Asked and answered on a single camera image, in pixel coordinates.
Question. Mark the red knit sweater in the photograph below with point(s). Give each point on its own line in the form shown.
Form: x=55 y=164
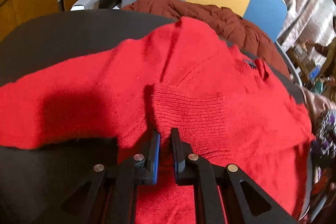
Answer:
x=229 y=108

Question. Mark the leopard print purple garment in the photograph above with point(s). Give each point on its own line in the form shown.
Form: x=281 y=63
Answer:
x=323 y=147

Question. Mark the rust brown quilted jacket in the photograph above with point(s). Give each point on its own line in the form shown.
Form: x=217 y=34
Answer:
x=228 y=25

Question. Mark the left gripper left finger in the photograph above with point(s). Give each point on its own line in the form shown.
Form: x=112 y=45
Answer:
x=110 y=196

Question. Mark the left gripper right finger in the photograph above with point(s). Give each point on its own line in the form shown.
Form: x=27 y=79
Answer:
x=223 y=194

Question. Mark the beige pink cloth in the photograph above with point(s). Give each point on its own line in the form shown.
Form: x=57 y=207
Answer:
x=316 y=104

